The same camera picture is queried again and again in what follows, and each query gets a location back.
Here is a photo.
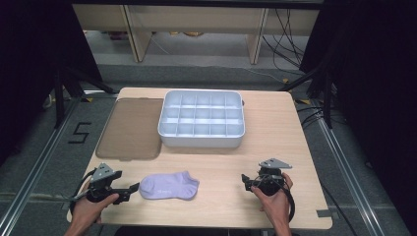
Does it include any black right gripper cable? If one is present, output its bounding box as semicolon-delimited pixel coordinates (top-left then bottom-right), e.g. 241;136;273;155
259;175;296;224

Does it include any aluminium floor rail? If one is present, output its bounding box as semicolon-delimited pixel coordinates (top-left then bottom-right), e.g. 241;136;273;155
294;97;387;236
0;88;109;236

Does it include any beige wooden desk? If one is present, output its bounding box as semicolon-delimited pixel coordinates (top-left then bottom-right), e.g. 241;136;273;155
72;3;321;65

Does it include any person's left hand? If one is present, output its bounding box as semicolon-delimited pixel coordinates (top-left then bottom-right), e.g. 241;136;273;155
71;192;120;228

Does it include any black floor cable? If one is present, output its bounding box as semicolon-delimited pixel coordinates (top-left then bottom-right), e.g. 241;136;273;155
319;181;359;236

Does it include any dark curtain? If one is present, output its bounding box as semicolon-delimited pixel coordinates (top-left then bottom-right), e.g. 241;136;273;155
0;0;103;165
299;0;417;227

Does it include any purple ankle sock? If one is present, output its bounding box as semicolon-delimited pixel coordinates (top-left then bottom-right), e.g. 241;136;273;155
139;170;201;202

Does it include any black tape floor mark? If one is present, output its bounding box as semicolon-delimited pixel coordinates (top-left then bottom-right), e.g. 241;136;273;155
67;121;92;145

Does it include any brown translucent box lid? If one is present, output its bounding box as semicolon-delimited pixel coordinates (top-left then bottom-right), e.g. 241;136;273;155
95;97;164;162

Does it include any black floor cables bundle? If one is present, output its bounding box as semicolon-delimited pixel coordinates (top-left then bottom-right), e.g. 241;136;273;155
261;8;310;73

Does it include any person's right hand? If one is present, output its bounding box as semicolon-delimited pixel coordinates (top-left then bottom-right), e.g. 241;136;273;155
250;172;295;228

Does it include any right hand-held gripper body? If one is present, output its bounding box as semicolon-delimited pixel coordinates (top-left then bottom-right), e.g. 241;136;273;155
251;157;293;197

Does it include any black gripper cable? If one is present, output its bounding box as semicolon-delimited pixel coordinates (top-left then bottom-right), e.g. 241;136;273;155
69;169;96;215
259;175;296;224

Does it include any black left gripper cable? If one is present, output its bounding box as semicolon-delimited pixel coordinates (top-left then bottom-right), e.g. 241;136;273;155
69;169;96;215

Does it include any black metal stand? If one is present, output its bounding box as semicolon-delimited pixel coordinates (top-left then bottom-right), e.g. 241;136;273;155
277;63;336;130
52;64;117;130

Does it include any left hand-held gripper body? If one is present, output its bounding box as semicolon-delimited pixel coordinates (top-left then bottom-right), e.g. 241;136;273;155
86;162;132;206

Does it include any white compartment storage box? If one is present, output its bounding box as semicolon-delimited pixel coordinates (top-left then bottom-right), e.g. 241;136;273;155
157;88;246;148

